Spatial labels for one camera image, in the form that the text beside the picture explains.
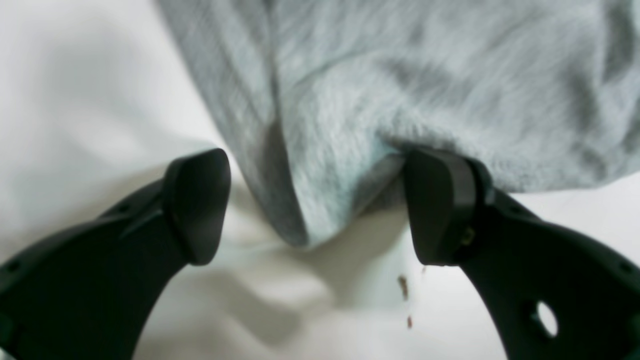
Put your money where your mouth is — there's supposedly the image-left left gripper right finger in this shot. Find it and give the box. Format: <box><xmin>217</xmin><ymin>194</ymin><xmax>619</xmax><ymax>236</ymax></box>
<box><xmin>403</xmin><ymin>149</ymin><xmax>640</xmax><ymax>360</ymax></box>

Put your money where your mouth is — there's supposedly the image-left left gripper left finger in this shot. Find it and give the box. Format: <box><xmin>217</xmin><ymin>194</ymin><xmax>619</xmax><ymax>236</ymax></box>
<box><xmin>0</xmin><ymin>148</ymin><xmax>231</xmax><ymax>360</ymax></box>

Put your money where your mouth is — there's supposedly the grey t-shirt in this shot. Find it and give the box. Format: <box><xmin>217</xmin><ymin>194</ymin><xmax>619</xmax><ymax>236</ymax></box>
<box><xmin>157</xmin><ymin>0</ymin><xmax>640</xmax><ymax>248</ymax></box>

